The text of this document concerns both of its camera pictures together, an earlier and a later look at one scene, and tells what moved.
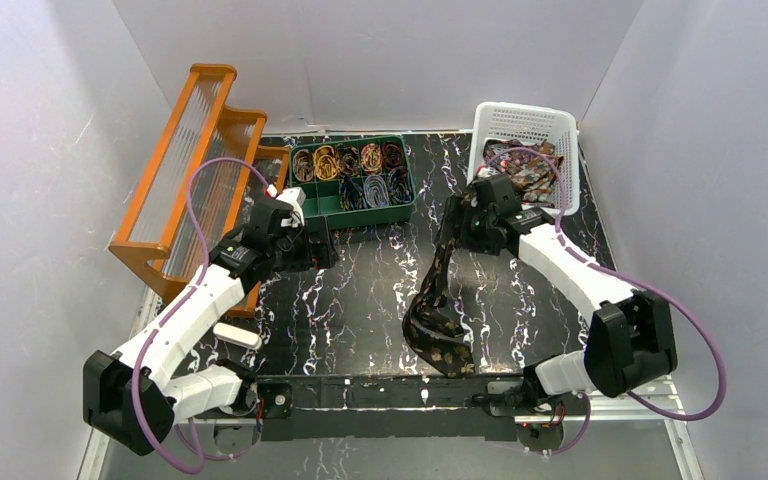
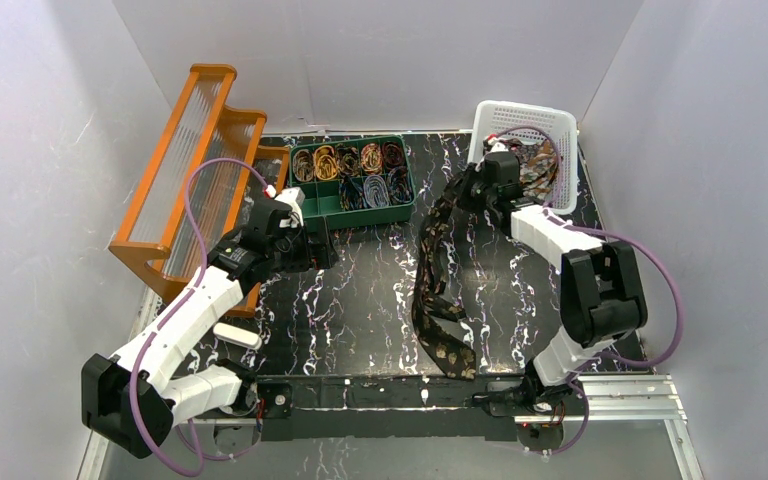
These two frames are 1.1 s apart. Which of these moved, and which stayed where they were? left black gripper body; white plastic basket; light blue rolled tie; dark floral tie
Moved: dark floral tie
Stayed: left black gripper body; white plastic basket; light blue rolled tie
